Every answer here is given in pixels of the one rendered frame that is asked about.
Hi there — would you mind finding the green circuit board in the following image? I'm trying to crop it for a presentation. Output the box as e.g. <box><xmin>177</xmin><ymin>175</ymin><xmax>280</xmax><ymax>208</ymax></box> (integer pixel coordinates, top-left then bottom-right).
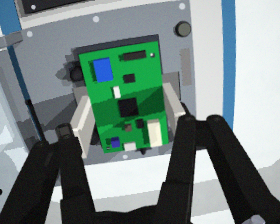
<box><xmin>79</xmin><ymin>41</ymin><xmax>169</xmax><ymax>153</ymax></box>

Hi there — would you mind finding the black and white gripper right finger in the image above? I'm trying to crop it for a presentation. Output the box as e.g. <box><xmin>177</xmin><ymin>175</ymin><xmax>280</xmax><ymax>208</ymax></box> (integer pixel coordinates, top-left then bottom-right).
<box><xmin>152</xmin><ymin>82</ymin><xmax>280</xmax><ymax>224</ymax></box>

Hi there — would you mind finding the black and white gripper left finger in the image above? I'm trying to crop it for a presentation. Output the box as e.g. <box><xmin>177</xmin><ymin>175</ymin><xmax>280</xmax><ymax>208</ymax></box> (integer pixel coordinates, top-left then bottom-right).
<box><xmin>0</xmin><ymin>95</ymin><xmax>96</xmax><ymax>224</ymax></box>

